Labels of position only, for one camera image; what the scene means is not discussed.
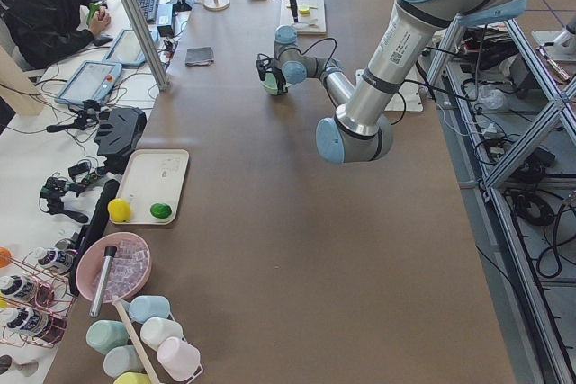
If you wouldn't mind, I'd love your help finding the mint green bowl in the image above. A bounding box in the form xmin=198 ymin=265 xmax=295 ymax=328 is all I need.
xmin=261 ymin=72 xmax=279 ymax=96

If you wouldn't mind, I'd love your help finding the white ceramic spoon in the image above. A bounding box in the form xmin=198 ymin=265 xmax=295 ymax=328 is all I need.
xmin=291 ymin=20 xmax=318 ymax=30

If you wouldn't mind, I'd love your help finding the pink bowl with ice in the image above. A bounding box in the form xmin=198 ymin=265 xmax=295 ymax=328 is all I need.
xmin=76 ymin=232 xmax=151 ymax=303

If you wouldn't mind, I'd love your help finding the bamboo cutting board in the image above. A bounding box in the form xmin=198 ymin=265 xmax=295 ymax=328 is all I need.
xmin=278 ymin=0 xmax=327 ymax=35

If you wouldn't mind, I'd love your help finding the grey folded cloth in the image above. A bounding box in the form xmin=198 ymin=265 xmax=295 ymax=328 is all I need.
xmin=184 ymin=47 xmax=214 ymax=67

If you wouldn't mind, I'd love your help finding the cream serving tray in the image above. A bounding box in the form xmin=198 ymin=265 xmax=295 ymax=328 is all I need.
xmin=109 ymin=149 xmax=189 ymax=226

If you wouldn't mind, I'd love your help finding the blue teach pendant far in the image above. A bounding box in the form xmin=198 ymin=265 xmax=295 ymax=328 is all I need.
xmin=103 ymin=29 xmax=146 ymax=68

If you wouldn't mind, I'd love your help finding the blue teach pendant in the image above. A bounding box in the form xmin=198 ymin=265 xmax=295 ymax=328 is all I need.
xmin=103 ymin=29 xmax=146 ymax=68
xmin=55 ymin=61 xmax=122 ymax=107

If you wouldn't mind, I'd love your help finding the black stand device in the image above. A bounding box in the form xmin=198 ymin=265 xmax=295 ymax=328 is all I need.
xmin=94 ymin=107 xmax=147 ymax=176

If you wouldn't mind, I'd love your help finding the green lime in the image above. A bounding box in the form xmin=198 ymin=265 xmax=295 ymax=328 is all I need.
xmin=149 ymin=202 xmax=173 ymax=219

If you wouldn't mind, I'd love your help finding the blue teach pendant near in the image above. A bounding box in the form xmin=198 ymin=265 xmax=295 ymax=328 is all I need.
xmin=55 ymin=61 xmax=122 ymax=107

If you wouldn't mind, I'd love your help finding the yellow lemon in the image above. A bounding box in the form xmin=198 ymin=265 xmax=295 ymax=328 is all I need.
xmin=107 ymin=198 xmax=131 ymax=223

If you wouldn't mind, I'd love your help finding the steel muddler rod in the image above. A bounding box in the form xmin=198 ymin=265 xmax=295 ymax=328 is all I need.
xmin=89 ymin=246 xmax=117 ymax=318

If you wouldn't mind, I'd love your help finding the seated person in black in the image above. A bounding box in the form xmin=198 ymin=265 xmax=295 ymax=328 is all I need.
xmin=5 ymin=0 xmax=112 ymax=69

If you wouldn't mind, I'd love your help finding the light blue cup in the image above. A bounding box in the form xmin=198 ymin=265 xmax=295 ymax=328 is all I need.
xmin=129 ymin=295 xmax=171 ymax=324

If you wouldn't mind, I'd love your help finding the white cup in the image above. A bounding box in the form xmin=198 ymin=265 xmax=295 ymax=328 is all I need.
xmin=140 ymin=317 xmax=184 ymax=351

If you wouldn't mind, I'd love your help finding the pink cup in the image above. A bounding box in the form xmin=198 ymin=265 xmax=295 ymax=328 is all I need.
xmin=157 ymin=336 xmax=203 ymax=382

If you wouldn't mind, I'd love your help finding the wooden rack stick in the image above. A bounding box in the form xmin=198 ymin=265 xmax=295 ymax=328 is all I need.
xmin=112 ymin=296 xmax=160 ymax=384

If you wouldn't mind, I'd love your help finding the mint green cup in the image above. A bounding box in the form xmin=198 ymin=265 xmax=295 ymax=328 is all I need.
xmin=85 ymin=320 xmax=129 ymax=355

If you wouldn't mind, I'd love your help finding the pale blue cup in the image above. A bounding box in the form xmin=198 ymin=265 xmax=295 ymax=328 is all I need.
xmin=103 ymin=345 xmax=144 ymax=378

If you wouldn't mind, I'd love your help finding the yellow cup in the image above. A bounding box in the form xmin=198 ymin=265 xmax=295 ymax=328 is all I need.
xmin=113 ymin=371 xmax=151 ymax=384

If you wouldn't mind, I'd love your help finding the aluminium frame post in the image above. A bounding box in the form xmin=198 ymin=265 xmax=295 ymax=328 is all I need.
xmin=121 ymin=0 xmax=169 ymax=91

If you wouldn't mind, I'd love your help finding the copper wire bottle rack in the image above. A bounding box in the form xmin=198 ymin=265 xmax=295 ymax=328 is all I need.
xmin=1 ymin=247 xmax=76 ymax=348

